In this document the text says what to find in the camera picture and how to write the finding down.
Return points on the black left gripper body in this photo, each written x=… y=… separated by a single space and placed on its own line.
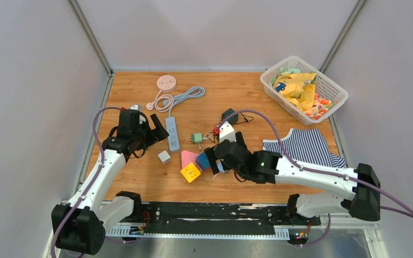
x=144 y=136

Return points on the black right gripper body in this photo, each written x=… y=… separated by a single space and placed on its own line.
x=242 y=173

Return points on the white USB charger plug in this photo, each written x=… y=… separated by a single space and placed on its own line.
x=164 y=157

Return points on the yellow cube power socket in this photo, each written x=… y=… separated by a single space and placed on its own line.
x=190 y=172

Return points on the blue cube power socket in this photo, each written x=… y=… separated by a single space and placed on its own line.
x=202 y=162

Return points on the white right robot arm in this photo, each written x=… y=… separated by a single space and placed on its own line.
x=350 y=190

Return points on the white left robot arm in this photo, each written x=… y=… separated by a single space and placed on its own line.
x=81 y=224

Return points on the light blue power strip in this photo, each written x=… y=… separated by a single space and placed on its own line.
x=173 y=138

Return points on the light blue small charger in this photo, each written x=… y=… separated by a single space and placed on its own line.
x=220 y=167

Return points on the green USB charger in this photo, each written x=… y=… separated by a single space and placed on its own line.
x=197 y=138

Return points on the pink triangular power socket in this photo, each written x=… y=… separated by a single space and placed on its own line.
x=188 y=157

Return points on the dark green cube socket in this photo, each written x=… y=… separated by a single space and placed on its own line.
x=230 y=116

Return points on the round pink power socket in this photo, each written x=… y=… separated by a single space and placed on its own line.
x=166 y=83

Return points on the blue striped shirt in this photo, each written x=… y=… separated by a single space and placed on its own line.
x=311 y=147

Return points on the floral cloth in basket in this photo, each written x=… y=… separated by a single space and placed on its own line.
x=319 y=107

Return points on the yellow cloth in basket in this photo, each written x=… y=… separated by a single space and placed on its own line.
x=297 y=88

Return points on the white plastic basket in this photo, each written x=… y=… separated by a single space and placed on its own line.
x=325 y=88

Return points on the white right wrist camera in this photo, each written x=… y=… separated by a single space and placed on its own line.
x=226 y=132

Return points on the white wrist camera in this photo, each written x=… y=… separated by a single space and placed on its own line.
x=138 y=107
x=226 y=132

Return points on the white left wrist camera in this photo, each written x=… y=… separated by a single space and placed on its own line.
x=138 y=107

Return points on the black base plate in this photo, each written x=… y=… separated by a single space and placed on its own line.
x=216 y=220

